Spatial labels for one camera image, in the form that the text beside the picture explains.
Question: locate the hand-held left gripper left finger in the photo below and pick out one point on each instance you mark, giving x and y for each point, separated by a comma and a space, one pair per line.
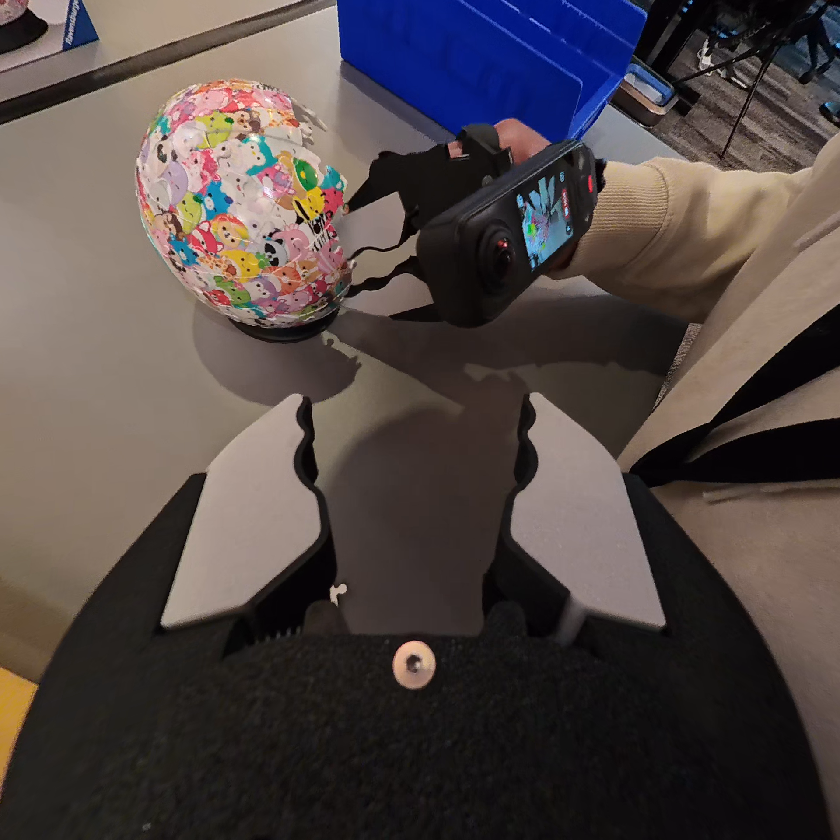
243, 538

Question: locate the person's right forearm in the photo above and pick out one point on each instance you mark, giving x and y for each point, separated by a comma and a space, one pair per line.
696, 236

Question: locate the yellow plastic bin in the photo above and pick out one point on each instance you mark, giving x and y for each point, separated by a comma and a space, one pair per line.
16, 722

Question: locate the person's right hand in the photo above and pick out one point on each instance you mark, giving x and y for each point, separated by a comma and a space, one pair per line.
523, 138

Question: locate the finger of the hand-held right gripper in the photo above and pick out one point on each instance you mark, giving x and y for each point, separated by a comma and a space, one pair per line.
381, 177
394, 269

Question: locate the colourful puzzle ball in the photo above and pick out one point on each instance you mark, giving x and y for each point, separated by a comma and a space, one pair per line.
236, 197

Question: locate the blue plastic bin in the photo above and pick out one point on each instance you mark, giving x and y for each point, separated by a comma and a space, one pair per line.
486, 59

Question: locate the white puzzle piece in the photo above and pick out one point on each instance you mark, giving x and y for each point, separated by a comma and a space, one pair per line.
339, 593

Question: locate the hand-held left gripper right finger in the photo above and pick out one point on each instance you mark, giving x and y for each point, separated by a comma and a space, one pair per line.
591, 538

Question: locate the beige hoodie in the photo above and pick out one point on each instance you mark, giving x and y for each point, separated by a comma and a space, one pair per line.
761, 617

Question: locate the black ball stand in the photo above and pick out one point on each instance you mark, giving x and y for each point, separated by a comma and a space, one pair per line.
282, 328

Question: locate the puzzle box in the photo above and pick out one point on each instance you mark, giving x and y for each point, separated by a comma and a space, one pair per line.
46, 24

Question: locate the black office chair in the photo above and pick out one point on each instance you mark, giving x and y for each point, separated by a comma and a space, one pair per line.
748, 46

